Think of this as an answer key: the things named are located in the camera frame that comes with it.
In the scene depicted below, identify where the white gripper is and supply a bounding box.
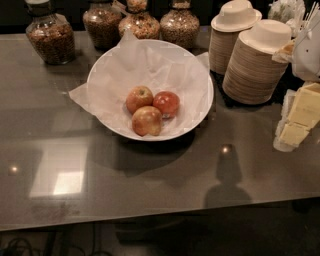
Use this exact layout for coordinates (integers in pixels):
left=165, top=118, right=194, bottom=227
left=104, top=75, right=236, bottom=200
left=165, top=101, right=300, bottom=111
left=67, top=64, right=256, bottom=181
left=271, top=19, right=320, bottom=153

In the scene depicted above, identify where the red apple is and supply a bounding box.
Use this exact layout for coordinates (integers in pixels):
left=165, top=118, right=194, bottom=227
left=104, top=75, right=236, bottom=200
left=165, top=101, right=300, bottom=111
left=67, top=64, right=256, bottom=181
left=153, top=91, right=180, bottom=119

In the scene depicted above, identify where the white round bowl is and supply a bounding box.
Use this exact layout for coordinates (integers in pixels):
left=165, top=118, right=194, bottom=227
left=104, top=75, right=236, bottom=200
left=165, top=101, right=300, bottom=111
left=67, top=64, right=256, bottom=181
left=86, top=39, right=215, bottom=142

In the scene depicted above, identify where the yellow-red apple front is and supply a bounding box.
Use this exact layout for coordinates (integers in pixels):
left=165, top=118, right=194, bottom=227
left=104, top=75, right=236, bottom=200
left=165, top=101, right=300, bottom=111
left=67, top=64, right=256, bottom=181
left=132, top=106, right=162, bottom=136

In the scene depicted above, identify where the yellow-red apple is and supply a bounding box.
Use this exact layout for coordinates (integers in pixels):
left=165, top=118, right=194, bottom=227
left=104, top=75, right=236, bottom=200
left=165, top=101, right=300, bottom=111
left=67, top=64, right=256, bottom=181
left=125, top=86, right=153, bottom=114
left=132, top=106, right=162, bottom=136

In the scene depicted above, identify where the yellow-red apple back left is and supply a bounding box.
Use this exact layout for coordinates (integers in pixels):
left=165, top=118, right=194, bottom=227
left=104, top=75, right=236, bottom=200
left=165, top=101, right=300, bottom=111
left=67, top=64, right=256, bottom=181
left=125, top=86, right=153, bottom=114

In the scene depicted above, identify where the black mat under stacks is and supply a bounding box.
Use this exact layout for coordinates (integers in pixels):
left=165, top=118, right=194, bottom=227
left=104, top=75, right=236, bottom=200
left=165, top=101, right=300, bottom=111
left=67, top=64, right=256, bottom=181
left=210, top=64, right=304, bottom=108

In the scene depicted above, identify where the glass jar right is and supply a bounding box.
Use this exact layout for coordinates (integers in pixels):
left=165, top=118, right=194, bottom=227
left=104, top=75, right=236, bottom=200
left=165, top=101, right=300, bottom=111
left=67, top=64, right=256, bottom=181
left=160, top=0, right=200, bottom=49

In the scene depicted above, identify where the white paper liner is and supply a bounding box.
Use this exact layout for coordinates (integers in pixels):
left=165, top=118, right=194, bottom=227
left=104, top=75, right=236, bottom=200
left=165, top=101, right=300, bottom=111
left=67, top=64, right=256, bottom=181
left=68, top=29, right=212, bottom=138

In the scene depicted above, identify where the glass jar with multicolour cereal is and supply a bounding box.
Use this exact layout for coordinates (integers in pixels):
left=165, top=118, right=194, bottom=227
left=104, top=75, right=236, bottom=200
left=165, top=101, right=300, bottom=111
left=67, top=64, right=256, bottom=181
left=118, top=0, right=160, bottom=39

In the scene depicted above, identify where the glass jar far left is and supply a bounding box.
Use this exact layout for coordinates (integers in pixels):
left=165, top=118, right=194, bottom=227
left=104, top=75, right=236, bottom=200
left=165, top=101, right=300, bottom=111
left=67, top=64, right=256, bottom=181
left=24, top=0, right=75, bottom=65

